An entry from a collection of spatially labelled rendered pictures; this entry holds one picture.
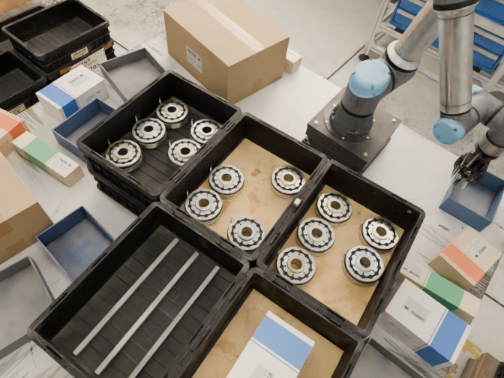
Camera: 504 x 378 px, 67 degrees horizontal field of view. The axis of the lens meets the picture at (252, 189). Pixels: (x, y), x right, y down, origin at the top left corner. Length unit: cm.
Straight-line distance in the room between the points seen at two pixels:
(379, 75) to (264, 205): 53
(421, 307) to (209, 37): 113
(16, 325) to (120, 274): 31
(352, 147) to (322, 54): 177
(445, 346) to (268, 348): 49
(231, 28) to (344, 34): 185
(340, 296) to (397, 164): 64
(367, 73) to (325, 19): 219
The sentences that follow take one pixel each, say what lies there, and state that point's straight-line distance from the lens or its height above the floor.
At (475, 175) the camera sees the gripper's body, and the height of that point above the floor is 88.
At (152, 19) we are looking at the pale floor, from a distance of 326.
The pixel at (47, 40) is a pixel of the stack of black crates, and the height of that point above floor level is 49.
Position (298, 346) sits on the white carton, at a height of 92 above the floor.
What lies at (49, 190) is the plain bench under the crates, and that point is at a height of 70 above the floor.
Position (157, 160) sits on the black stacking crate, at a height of 83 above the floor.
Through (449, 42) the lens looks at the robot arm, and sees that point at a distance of 107.
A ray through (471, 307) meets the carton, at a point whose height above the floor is 76.
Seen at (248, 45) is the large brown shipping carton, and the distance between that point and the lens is 149.
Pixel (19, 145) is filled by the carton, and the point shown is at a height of 76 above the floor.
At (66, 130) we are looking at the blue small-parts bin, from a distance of 148.
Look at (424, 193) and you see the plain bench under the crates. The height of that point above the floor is 70.
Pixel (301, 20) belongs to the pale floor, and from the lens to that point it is 336.
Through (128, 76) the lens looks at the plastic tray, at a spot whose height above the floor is 70.
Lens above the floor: 178
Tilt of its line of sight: 57 degrees down
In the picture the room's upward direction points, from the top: 9 degrees clockwise
